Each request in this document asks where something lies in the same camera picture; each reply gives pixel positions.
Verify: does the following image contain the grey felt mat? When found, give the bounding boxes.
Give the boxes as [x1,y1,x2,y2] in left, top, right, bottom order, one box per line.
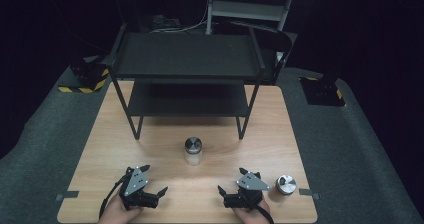
[0,65,424,224]

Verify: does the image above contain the glass jar with white powder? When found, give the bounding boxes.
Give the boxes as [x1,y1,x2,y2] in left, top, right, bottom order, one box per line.
[184,136,204,167]

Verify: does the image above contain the white cable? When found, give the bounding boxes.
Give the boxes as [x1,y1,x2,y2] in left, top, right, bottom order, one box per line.
[148,3,209,34]

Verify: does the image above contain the black chair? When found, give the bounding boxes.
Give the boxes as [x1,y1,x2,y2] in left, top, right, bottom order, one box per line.
[229,20,299,86]

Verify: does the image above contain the person's right hand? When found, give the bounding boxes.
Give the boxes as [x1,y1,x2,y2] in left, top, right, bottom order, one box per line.
[232,198,272,224]

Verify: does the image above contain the black yellow striped stand base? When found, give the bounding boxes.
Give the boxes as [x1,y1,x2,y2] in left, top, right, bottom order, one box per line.
[58,58,111,94]

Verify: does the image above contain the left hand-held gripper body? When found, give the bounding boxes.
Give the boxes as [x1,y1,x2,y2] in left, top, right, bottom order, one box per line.
[118,166,160,210]

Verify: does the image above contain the black stand base yellow tape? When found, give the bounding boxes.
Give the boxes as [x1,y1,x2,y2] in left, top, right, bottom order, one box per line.
[298,73,347,108]

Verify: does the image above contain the black two-tier metal rack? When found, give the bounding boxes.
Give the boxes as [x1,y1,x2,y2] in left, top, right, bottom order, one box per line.
[101,23,268,141]

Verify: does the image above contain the person's left hand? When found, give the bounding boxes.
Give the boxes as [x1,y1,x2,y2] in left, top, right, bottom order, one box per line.
[98,193,144,224]

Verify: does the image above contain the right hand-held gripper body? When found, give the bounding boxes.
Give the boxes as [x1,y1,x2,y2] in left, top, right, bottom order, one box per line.
[222,171,271,209]

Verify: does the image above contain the black gripper strap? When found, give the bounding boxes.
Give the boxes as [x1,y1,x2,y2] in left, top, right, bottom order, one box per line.
[98,175,129,219]
[246,197,275,224]

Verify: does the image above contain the grey metal stand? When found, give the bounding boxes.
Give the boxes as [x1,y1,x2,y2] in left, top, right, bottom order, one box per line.
[205,0,322,35]

